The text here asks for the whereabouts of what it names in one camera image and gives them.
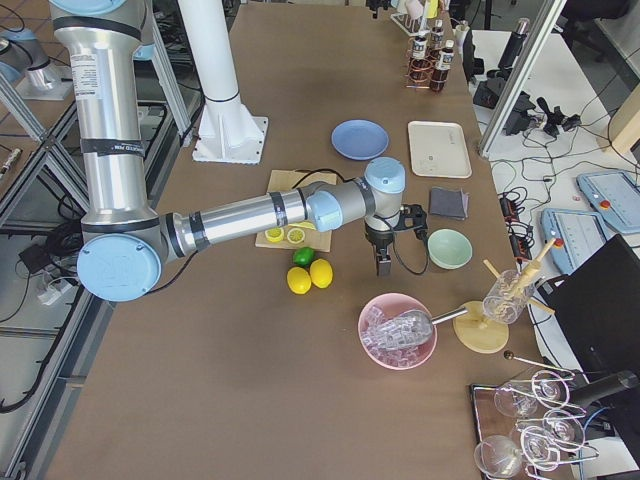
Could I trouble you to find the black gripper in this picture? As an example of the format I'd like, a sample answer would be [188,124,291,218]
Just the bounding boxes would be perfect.
[365,224,395,277]

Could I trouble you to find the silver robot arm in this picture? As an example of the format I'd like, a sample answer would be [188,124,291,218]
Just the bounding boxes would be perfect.
[50,1,406,302]

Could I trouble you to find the blue round plate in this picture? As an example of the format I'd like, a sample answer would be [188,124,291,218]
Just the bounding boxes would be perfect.
[331,119,389,161]

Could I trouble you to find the yellow lemon near lime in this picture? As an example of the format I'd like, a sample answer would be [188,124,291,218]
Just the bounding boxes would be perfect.
[309,259,334,289]

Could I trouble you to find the green bowl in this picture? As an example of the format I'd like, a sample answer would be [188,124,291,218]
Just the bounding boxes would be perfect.
[428,229,473,270]

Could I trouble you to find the pink plastic bowl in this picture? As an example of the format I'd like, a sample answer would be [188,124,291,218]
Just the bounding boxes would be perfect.
[358,293,438,370]

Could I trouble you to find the metal ice scoop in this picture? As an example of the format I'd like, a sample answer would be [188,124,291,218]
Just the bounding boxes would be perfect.
[380,307,468,350]

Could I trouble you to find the green lime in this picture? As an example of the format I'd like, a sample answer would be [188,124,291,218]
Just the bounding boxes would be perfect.
[292,246,315,268]

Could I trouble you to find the clear fake ice cubes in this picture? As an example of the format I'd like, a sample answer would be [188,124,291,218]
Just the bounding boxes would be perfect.
[360,306,435,368]

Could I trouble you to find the yellow lemon outer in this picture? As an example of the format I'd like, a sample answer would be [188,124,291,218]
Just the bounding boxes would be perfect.
[286,266,312,295]

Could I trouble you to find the lemon half slice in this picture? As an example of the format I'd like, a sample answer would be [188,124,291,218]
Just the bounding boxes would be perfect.
[286,226,306,245]
[264,227,286,244]

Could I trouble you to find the grey folded cloth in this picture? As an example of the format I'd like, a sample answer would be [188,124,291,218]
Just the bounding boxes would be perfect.
[429,187,469,220]

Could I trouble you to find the wooden cup drying stand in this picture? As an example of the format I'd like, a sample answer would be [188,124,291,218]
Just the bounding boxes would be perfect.
[453,238,560,354]

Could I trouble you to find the cream rabbit tray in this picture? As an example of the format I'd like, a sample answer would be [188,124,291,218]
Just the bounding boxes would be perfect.
[408,120,472,179]

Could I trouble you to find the wooden cutting board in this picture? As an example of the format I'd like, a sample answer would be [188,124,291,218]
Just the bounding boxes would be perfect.
[255,170,338,252]

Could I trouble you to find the clear glass cup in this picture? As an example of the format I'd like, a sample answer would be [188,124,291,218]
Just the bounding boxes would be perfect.
[482,270,535,324]

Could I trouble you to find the dark bottle white cap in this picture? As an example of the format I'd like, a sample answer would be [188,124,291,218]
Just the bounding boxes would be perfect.
[429,40,455,92]

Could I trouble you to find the blue teach pendant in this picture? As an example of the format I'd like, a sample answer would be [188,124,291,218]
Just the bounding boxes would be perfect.
[576,170,640,234]
[540,208,613,274]

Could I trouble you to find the black laptop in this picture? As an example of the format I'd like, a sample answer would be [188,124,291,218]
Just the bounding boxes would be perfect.
[538,234,639,373]

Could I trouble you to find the wine glass rack tray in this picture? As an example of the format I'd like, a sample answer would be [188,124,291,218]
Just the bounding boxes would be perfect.
[469,367,599,479]

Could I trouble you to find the copper wire bottle rack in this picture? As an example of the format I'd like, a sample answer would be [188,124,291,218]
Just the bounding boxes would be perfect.
[405,30,454,92]

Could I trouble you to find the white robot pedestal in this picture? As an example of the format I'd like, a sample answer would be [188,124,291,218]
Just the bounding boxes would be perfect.
[179,0,268,165]

